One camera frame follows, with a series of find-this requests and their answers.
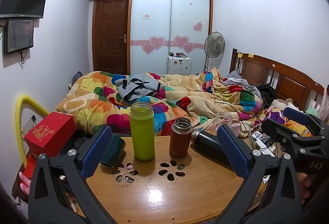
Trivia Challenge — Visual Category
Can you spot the red gift box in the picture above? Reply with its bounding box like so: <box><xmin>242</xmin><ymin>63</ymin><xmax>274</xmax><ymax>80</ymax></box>
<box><xmin>24</xmin><ymin>111</ymin><xmax>78</xmax><ymax>158</ymax></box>

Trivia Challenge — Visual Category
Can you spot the wooden bed headboard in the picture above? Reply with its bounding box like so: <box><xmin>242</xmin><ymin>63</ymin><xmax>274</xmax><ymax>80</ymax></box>
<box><xmin>229</xmin><ymin>48</ymin><xmax>326</xmax><ymax>111</ymax></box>

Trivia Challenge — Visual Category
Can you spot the brown wooden door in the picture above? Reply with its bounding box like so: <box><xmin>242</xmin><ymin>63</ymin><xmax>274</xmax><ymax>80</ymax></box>
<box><xmin>93</xmin><ymin>0</ymin><xmax>129</xmax><ymax>75</ymax></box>

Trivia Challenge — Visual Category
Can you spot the colourful patchwork blanket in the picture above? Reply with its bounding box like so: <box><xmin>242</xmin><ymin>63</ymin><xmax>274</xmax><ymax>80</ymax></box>
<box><xmin>55</xmin><ymin>67</ymin><xmax>265</xmax><ymax>137</ymax></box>

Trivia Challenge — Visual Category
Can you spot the brown thermos cup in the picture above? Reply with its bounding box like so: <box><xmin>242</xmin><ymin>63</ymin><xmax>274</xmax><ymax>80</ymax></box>
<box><xmin>169</xmin><ymin>117</ymin><xmax>192</xmax><ymax>158</ymax></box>

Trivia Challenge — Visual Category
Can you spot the grey garment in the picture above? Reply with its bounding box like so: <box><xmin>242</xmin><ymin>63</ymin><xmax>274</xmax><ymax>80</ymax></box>
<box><xmin>115</xmin><ymin>73</ymin><xmax>165</xmax><ymax>102</ymax></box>

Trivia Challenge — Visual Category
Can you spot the black cloth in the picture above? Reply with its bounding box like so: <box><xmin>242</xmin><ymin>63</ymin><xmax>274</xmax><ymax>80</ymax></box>
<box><xmin>257</xmin><ymin>83</ymin><xmax>277</xmax><ymax>106</ymax></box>

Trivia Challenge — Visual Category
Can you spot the orange snack bag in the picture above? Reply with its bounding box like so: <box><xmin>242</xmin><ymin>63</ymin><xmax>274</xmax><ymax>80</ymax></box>
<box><xmin>284</xmin><ymin>119</ymin><xmax>313</xmax><ymax>137</ymax></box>

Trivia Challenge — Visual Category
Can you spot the white sliding wardrobe with hearts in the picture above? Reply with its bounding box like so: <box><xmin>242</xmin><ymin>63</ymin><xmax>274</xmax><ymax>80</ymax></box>
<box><xmin>130</xmin><ymin>0</ymin><xmax>213</xmax><ymax>76</ymax></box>

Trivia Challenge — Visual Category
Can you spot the grey striped cloth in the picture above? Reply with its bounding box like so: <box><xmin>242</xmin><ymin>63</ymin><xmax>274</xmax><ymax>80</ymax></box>
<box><xmin>222</xmin><ymin>69</ymin><xmax>259</xmax><ymax>91</ymax></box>

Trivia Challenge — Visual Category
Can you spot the yellow foam tube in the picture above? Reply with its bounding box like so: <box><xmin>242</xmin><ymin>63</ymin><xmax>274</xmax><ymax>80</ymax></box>
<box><xmin>15</xmin><ymin>95</ymin><xmax>49</xmax><ymax>167</ymax></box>

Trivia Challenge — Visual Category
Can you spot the green bottle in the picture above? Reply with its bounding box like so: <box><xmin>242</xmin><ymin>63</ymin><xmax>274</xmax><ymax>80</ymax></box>
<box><xmin>130</xmin><ymin>101</ymin><xmax>156</xmax><ymax>162</ymax></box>

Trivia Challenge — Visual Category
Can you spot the black cable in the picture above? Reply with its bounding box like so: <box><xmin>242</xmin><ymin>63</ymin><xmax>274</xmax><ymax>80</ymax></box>
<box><xmin>213</xmin><ymin>83</ymin><xmax>251</xmax><ymax>114</ymax></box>

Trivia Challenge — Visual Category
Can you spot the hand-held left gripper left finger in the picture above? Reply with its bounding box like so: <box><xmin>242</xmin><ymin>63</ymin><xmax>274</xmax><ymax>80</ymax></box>
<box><xmin>28</xmin><ymin>125</ymin><xmax>117</xmax><ymax>224</ymax></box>

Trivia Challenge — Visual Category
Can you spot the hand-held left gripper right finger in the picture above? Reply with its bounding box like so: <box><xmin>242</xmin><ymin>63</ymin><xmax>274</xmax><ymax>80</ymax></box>
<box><xmin>216</xmin><ymin>125</ymin><xmax>303</xmax><ymax>224</ymax></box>

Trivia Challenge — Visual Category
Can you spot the black thermos bottle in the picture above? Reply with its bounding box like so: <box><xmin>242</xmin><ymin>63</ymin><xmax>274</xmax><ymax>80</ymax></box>
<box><xmin>191</xmin><ymin>130</ymin><xmax>228</xmax><ymax>162</ymax></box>

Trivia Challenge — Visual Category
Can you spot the black standing fan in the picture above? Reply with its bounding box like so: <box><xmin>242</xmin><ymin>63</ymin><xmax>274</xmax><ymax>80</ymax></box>
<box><xmin>203</xmin><ymin>31</ymin><xmax>226</xmax><ymax>72</ymax></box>

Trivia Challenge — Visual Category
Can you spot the small wall screen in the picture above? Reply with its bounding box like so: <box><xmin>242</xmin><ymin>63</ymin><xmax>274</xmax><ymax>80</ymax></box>
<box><xmin>3</xmin><ymin>19</ymin><xmax>35</xmax><ymax>56</ymax></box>

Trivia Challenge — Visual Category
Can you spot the person's right hand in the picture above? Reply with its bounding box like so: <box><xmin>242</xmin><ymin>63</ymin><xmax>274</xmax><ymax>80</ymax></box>
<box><xmin>296</xmin><ymin>172</ymin><xmax>313</xmax><ymax>205</ymax></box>

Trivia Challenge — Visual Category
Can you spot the white power strip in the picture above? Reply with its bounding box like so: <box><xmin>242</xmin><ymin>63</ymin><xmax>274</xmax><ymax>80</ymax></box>
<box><xmin>250</xmin><ymin>131</ymin><xmax>275</xmax><ymax>156</ymax></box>

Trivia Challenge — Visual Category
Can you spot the dark green cup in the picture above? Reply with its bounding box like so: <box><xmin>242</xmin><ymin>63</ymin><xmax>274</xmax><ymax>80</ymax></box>
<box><xmin>100</xmin><ymin>134</ymin><xmax>126</xmax><ymax>168</ymax></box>

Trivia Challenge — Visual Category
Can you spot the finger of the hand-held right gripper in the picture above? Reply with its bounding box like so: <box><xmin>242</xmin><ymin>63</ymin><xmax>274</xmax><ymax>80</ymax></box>
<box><xmin>283</xmin><ymin>107</ymin><xmax>326</xmax><ymax>138</ymax></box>
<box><xmin>261</xmin><ymin>118</ymin><xmax>313</xmax><ymax>154</ymax></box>

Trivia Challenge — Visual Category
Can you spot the pink plastic object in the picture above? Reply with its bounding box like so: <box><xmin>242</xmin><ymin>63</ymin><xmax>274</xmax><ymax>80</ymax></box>
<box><xmin>19</xmin><ymin>172</ymin><xmax>32</xmax><ymax>195</ymax></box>

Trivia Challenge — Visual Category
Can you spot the white suitcase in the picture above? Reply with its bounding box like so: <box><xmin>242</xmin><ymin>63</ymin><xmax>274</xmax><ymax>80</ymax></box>
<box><xmin>167</xmin><ymin>54</ymin><xmax>193</xmax><ymax>76</ymax></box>

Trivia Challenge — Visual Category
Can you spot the clear plastic jar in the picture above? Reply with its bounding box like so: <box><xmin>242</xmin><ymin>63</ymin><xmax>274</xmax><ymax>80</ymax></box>
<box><xmin>212</xmin><ymin>111</ymin><xmax>233</xmax><ymax>132</ymax></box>

